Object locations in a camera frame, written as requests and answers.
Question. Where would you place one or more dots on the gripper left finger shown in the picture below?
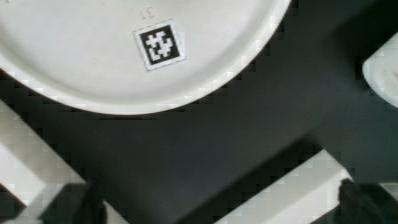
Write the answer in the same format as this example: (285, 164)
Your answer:
(77, 206)

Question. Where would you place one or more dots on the white fence bar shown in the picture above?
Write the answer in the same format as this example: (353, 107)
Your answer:
(299, 197)
(35, 173)

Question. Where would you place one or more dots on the white left fence bar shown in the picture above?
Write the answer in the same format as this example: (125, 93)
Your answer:
(35, 173)

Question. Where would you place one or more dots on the white cylindrical table leg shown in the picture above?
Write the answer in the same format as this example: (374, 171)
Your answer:
(381, 71)

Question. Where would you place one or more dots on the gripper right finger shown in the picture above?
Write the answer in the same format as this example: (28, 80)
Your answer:
(369, 204)

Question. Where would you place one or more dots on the white round table top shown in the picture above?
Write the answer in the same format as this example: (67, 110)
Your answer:
(131, 56)

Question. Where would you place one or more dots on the white front fence bar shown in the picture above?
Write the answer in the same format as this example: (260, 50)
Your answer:
(299, 197)

